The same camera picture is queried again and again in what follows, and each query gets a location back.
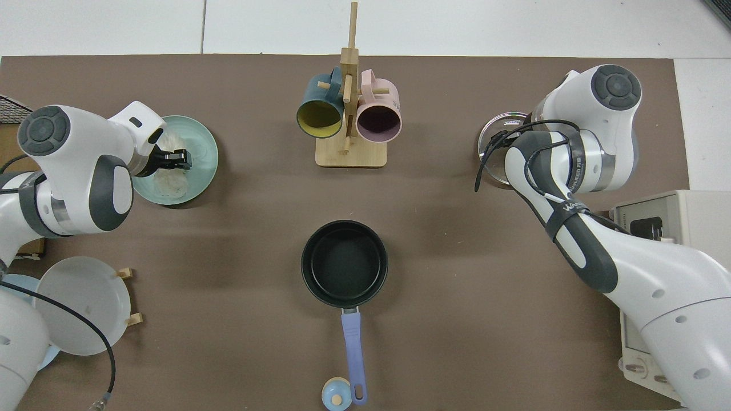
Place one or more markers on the wooden plate rack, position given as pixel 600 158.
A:
pixel 131 319

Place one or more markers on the mint green plate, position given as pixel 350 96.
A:
pixel 201 142

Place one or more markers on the small blue round thing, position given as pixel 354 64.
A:
pixel 331 395

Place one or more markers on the pale toaster oven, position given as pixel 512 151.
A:
pixel 702 217

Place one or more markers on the pink cup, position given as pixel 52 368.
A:
pixel 384 97

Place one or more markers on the dark teal cup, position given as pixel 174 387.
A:
pixel 311 92

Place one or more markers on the white vermicelli bundle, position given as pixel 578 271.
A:
pixel 171 185

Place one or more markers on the light blue plate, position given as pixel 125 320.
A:
pixel 50 357

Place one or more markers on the grey plate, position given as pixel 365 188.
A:
pixel 80 291

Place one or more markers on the wooden cup stand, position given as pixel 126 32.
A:
pixel 351 154

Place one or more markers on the brown table cloth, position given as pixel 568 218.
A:
pixel 457 314

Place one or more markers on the dark grey panel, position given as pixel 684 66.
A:
pixel 721 10

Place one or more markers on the glass lid blue knob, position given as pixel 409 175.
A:
pixel 495 168

